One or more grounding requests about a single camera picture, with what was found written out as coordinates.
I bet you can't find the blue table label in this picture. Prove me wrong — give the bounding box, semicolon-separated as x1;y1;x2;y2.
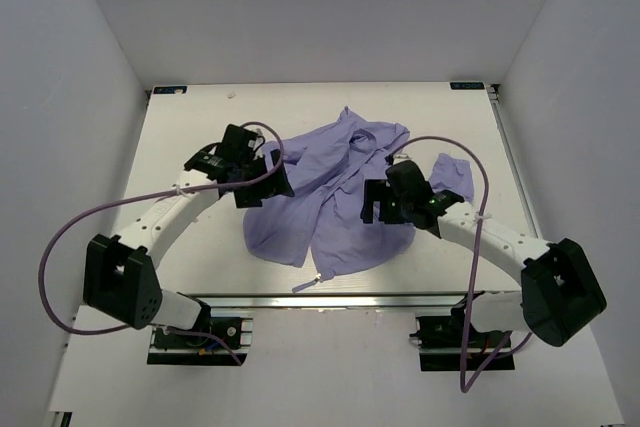
152;86;187;95
449;81;485;90

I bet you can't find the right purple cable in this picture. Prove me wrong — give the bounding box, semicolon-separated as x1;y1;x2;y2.
387;135;534;393

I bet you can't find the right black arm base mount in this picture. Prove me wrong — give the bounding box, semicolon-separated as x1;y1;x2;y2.
409;314;516;373

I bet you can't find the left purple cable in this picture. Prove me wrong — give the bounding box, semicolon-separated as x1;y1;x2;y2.
38;121;286;366

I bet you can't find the purple cable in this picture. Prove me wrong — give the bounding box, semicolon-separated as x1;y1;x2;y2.
387;135;534;393
38;121;286;366

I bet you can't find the left blue table label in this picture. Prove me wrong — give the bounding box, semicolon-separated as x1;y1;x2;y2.
152;86;187;95

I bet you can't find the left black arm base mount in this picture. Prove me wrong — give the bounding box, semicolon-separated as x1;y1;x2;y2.
147;311;254;367

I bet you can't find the right blue table label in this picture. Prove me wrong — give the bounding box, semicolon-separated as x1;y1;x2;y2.
449;81;485;90

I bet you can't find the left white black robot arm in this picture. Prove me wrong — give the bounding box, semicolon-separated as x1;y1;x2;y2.
83;122;294;346

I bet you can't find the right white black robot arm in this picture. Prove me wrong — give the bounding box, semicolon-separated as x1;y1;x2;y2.
361;161;607;347

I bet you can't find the lavender purple jacket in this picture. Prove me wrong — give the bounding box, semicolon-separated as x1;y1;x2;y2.
242;105;475;294

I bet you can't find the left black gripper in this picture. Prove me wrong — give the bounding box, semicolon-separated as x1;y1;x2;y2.
235;150;294;209

